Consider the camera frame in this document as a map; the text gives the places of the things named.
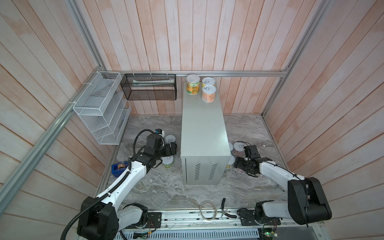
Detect tall yellow peach can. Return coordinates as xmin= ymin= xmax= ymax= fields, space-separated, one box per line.
xmin=186 ymin=74 xmax=201 ymax=95

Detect pink label can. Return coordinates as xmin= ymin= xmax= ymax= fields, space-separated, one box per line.
xmin=202 ymin=85 xmax=217 ymax=103

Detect yellow label can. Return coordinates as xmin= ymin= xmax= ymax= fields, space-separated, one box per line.
xmin=202 ymin=77 xmax=216 ymax=87

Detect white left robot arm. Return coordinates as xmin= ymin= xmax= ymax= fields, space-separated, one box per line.
xmin=61 ymin=129 xmax=177 ymax=240

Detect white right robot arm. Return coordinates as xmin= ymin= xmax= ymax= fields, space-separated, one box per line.
xmin=234 ymin=143 xmax=332 ymax=225

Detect left floor can far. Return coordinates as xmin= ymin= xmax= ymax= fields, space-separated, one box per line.
xmin=165 ymin=135 xmax=176 ymax=144

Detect floor can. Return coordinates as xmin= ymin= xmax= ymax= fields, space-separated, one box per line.
xmin=162 ymin=156 xmax=174 ymax=169
xmin=226 ymin=155 xmax=236 ymax=170
xmin=165 ymin=135 xmax=176 ymax=144

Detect white lid can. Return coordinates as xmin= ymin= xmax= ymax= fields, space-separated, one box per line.
xmin=233 ymin=142 xmax=245 ymax=158

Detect left floor can near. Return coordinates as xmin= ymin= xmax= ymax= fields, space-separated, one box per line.
xmin=162 ymin=156 xmax=174 ymax=169

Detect blue tape dispenser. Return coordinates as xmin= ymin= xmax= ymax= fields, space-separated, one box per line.
xmin=111 ymin=162 xmax=130 ymax=178

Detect grey metal cabinet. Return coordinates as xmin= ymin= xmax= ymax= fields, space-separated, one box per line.
xmin=180 ymin=83 xmax=232 ymax=185

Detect clear tape roll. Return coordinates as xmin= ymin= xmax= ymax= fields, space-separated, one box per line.
xmin=199 ymin=201 xmax=218 ymax=222

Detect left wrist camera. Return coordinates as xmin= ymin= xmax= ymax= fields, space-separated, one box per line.
xmin=155 ymin=129 xmax=165 ymax=137

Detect black handled pliers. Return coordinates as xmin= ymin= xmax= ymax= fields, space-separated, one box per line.
xmin=221 ymin=198 xmax=237 ymax=219

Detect black mesh wall basket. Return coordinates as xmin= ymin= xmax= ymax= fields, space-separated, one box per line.
xmin=120 ymin=74 xmax=178 ymax=101

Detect white wire mesh rack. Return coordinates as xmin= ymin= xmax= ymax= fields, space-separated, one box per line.
xmin=73 ymin=72 xmax=132 ymax=145

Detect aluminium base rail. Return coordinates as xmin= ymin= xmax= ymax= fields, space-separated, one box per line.
xmin=115 ymin=208 xmax=330 ymax=240

